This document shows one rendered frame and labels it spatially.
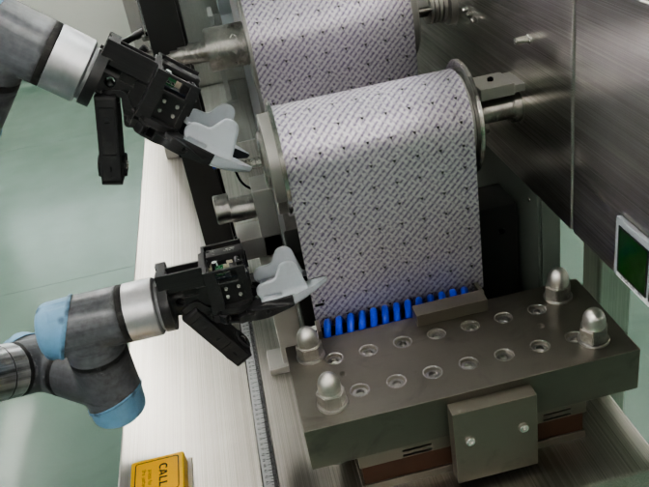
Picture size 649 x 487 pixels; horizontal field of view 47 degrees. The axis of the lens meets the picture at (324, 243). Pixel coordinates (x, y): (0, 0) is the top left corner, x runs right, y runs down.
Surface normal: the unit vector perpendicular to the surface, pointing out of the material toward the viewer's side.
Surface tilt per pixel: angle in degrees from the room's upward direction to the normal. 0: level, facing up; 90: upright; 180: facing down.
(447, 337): 0
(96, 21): 90
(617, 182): 90
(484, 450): 90
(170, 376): 0
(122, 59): 90
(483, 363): 0
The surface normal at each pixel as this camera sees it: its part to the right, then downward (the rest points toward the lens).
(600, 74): -0.97, 0.22
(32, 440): -0.15, -0.85
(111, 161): 0.14, 0.48
